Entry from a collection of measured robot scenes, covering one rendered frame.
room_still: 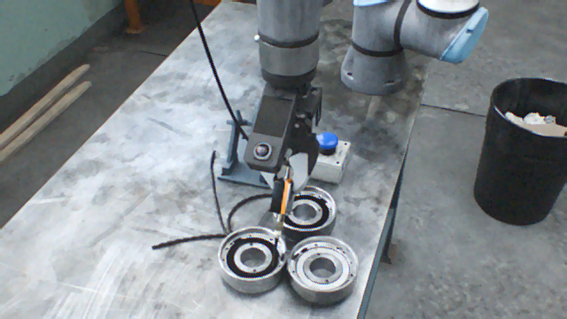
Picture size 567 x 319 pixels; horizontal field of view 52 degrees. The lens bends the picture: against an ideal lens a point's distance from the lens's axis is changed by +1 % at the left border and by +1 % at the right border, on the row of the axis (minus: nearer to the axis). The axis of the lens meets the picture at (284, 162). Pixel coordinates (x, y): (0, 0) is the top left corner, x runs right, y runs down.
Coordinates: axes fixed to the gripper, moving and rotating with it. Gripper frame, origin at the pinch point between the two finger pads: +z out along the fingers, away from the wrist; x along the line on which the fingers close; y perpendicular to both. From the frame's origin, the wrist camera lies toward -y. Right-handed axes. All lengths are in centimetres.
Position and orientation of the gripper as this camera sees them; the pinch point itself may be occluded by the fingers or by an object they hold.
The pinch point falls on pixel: (283, 188)
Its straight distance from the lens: 84.9
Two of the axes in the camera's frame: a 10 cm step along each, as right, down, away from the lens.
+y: 2.8, -6.3, 7.2
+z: 0.0, 7.5, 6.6
